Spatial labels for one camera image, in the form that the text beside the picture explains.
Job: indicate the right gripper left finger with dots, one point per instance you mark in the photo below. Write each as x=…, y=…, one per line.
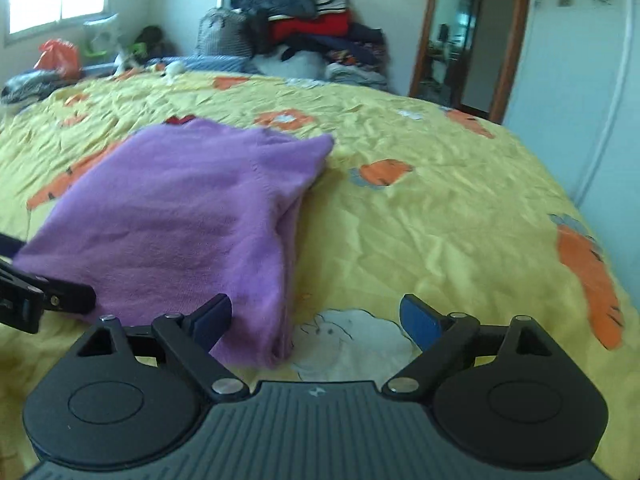
x=187, y=341

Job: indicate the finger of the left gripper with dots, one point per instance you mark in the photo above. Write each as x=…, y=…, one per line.
x=22, y=293
x=67, y=297

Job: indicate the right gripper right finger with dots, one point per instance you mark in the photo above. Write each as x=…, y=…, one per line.
x=444, y=342

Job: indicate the purple sweater red collar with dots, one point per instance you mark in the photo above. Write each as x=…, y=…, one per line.
x=179, y=214

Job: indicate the pile of folded clothes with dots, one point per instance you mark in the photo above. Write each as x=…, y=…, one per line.
x=341, y=49

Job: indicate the yellow carrot print bedspread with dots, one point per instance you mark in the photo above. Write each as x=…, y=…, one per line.
x=414, y=199

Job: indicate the orange plastic bag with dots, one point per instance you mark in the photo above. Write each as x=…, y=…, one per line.
x=61, y=56

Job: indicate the floral cushion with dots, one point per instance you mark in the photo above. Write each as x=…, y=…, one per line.
x=102, y=37

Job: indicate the blue quilted blanket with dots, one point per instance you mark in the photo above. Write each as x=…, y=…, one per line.
x=198, y=63

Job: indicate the white wardrobe door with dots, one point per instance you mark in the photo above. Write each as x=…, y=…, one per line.
x=575, y=105

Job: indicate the checkered houndstooth bag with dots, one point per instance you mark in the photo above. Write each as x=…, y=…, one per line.
x=223, y=32

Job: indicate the wooden door frame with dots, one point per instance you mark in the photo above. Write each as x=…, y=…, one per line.
x=468, y=55

